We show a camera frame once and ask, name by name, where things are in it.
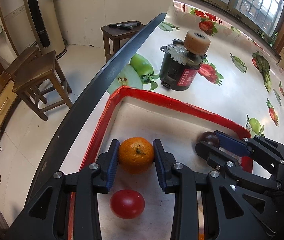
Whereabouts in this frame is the black motor with beige wheel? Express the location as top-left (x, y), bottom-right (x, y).
top-left (159, 30), bottom-right (210, 92)

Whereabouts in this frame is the black remote control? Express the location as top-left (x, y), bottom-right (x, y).
top-left (109, 23), bottom-right (134, 30)

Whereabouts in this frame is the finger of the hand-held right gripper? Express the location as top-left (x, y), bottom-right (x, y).
top-left (195, 140), bottom-right (282, 195)
top-left (213, 130), bottom-right (284, 178)

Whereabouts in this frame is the large orange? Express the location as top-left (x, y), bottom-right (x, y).
top-left (118, 137), bottom-right (155, 175)

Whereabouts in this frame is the red tomato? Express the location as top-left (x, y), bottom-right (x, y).
top-left (109, 189), bottom-right (145, 219)

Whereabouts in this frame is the dark purple plum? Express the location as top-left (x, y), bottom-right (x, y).
top-left (198, 131), bottom-right (220, 149)

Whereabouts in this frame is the fruit printed tablecloth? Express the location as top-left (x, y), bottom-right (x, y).
top-left (58, 0), bottom-right (284, 175)

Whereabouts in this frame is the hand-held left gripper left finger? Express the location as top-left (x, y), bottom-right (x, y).
top-left (6, 138), bottom-right (120, 240)

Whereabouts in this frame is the wooden stool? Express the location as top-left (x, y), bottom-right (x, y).
top-left (6, 46), bottom-right (42, 80)
top-left (12, 50), bottom-right (74, 122)
top-left (101, 20), bottom-right (142, 63)

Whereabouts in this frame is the red rimmed white tray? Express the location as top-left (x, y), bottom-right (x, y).
top-left (67, 85), bottom-right (254, 240)

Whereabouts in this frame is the tower air conditioner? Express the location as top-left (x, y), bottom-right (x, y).
top-left (21, 0), bottom-right (67, 58)

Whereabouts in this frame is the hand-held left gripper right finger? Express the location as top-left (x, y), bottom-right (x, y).
top-left (152, 139), bottom-right (282, 240)

